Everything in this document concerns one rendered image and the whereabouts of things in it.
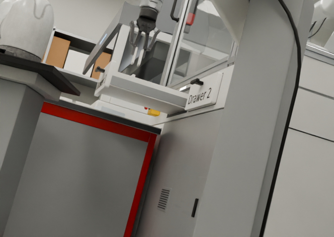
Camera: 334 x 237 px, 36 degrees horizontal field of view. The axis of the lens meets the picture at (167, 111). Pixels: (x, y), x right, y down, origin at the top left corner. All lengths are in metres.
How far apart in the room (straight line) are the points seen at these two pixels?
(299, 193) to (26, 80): 0.96
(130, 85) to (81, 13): 4.66
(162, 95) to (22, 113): 0.56
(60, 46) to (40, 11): 4.14
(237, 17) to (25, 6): 0.85
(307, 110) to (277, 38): 0.66
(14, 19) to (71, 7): 4.75
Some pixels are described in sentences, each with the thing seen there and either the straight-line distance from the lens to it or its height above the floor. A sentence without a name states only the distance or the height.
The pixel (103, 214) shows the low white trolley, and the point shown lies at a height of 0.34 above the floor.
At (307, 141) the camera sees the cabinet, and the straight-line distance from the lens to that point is 1.77.
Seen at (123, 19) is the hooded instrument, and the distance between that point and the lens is 3.02.
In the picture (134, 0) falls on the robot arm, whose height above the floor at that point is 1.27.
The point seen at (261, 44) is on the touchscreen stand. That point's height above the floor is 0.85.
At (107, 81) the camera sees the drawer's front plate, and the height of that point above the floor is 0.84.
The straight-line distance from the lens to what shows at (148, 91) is 2.00.
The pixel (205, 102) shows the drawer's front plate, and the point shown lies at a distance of 1.78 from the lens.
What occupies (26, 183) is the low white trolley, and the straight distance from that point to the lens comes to 2.17.
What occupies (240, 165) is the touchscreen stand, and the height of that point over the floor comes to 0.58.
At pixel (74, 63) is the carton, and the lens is 5.98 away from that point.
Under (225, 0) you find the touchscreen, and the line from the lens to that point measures 1.22.
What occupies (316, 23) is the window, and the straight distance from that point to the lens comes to 1.87.
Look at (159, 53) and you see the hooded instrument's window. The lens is 3.04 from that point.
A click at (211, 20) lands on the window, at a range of 2.16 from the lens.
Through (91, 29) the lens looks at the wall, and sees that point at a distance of 6.57.
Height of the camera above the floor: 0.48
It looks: 9 degrees up
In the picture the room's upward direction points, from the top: 15 degrees clockwise
